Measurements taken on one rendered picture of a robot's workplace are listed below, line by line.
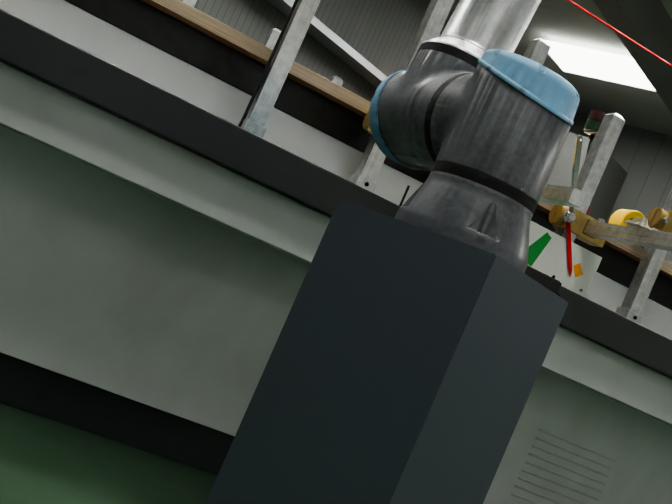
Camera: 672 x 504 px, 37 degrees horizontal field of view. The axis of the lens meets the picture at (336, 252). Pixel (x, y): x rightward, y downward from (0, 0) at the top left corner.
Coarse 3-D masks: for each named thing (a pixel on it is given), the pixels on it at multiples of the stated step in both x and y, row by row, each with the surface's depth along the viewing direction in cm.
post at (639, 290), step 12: (648, 252) 233; (660, 252) 232; (648, 264) 231; (660, 264) 232; (636, 276) 233; (648, 276) 232; (636, 288) 232; (648, 288) 232; (624, 300) 234; (636, 300) 231; (636, 312) 232
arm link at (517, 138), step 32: (480, 64) 135; (512, 64) 130; (448, 96) 137; (480, 96) 131; (512, 96) 129; (544, 96) 129; (576, 96) 132; (448, 128) 135; (480, 128) 130; (512, 128) 129; (544, 128) 129; (448, 160) 132; (480, 160) 129; (512, 160) 128; (544, 160) 131
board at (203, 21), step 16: (144, 0) 203; (160, 0) 200; (176, 0) 202; (176, 16) 205; (192, 16) 203; (208, 16) 204; (208, 32) 207; (224, 32) 206; (240, 48) 208; (256, 48) 209; (304, 80) 213; (320, 80) 215; (336, 96) 216; (352, 96) 218; (544, 208) 239; (608, 240) 247; (640, 256) 251
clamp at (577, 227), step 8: (552, 208) 224; (560, 208) 221; (568, 208) 222; (552, 216) 223; (560, 216) 220; (576, 216) 222; (584, 216) 222; (552, 224) 225; (560, 224) 222; (576, 224) 222; (584, 224) 223; (576, 232) 222; (584, 240) 226; (592, 240) 224; (600, 240) 225
